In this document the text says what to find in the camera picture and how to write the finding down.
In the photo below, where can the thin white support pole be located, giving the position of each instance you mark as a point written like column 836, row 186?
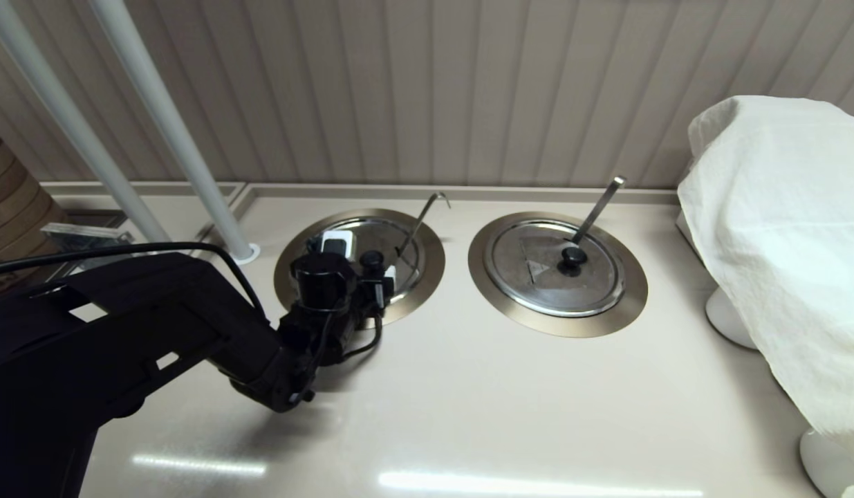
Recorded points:
column 67, row 117

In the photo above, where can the thick white support pole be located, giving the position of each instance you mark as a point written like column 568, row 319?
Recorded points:
column 171, row 131

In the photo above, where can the white cloth cover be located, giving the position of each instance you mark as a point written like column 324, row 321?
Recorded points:
column 779, row 228

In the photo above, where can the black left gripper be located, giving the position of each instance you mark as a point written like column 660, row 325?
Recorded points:
column 364, row 297

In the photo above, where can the steel lid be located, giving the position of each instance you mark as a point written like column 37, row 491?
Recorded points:
column 382, row 232
column 530, row 283

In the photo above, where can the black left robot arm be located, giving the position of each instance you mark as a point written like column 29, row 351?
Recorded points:
column 122, row 332

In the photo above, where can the steel lid, flat-ladle pot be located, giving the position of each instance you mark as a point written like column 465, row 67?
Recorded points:
column 530, row 283

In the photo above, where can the white round appliance base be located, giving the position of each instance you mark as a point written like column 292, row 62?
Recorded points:
column 826, row 467
column 725, row 321

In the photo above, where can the bamboo steamer stack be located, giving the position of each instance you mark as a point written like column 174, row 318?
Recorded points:
column 12, row 207

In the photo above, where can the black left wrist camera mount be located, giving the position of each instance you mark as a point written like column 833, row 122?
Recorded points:
column 323, row 277

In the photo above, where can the white pole base flange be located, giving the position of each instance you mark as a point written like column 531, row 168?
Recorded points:
column 245, row 254

